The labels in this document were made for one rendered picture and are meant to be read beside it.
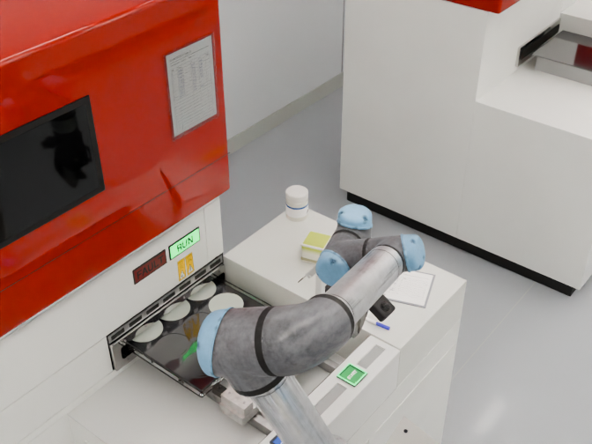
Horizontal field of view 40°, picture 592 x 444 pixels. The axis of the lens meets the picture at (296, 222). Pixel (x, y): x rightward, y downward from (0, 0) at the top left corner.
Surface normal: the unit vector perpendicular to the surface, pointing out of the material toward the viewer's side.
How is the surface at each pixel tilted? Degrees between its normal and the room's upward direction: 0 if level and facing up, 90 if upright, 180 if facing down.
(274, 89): 90
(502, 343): 0
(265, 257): 0
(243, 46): 90
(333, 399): 0
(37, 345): 90
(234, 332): 38
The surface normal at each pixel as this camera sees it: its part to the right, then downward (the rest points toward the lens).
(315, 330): 0.37, -0.24
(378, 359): 0.00, -0.81
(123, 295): 0.78, 0.37
